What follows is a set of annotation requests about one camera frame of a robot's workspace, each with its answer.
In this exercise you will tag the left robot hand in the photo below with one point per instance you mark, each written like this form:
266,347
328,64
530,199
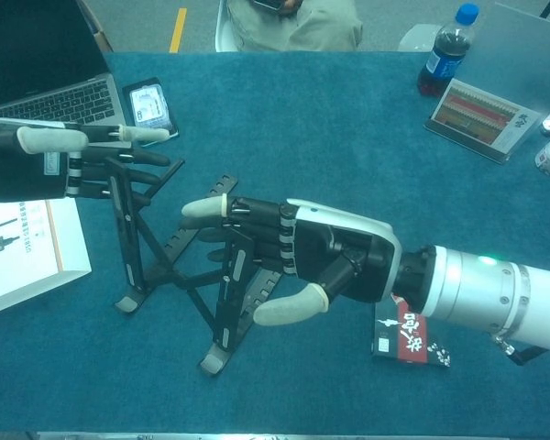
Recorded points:
23,169

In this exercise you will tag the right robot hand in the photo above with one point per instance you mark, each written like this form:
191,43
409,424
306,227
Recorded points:
339,256

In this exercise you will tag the black folding laptop stand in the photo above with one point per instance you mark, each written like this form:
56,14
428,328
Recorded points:
178,278

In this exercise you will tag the silver laptop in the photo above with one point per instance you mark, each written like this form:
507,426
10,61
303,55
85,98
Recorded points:
50,102

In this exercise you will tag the dark phone in hands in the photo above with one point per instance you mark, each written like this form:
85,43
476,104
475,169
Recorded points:
268,3

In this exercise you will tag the white product box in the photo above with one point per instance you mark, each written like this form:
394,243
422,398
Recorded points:
18,275

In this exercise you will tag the red patterned card packet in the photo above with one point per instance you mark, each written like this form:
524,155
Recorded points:
408,344

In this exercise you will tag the teal table cloth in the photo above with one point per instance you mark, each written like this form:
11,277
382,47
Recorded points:
325,137

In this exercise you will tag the clear card holder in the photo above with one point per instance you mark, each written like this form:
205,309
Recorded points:
147,107

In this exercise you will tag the black smartphone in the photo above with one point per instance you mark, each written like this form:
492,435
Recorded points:
139,84

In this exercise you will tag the grey box with stripes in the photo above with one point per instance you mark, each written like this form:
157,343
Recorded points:
481,114

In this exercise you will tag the cola bottle blue label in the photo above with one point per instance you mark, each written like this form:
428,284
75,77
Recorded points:
444,59

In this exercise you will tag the seated person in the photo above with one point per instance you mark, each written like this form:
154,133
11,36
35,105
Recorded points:
302,32

